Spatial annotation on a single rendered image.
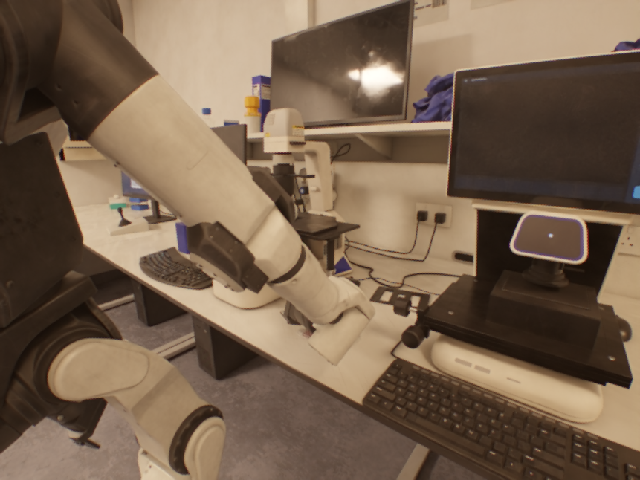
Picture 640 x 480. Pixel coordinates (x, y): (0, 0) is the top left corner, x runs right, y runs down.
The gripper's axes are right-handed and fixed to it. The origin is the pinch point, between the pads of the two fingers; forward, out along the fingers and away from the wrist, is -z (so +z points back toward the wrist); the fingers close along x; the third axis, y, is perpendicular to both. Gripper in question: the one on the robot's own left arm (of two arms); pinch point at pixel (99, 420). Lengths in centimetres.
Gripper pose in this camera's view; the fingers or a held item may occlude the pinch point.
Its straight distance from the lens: 103.6
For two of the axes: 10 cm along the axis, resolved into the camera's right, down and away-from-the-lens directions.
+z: -1.4, -7.4, -6.6
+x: 0.4, -6.7, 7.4
